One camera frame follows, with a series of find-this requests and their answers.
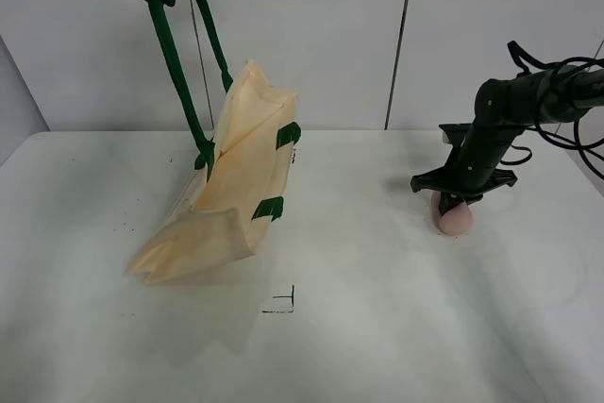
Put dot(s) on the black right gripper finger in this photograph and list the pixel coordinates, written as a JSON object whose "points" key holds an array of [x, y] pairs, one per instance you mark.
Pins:
{"points": [[452, 206]]}

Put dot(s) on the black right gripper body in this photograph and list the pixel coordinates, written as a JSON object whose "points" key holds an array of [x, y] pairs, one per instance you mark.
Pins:
{"points": [[471, 169]]}

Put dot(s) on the pink peach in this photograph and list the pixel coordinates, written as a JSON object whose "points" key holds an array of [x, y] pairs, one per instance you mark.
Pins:
{"points": [[453, 223]]}

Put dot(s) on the cream linen bag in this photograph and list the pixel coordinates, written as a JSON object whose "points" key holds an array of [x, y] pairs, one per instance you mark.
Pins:
{"points": [[240, 176]]}

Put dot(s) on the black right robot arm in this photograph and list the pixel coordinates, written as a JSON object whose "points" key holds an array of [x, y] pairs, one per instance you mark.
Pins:
{"points": [[504, 109]]}

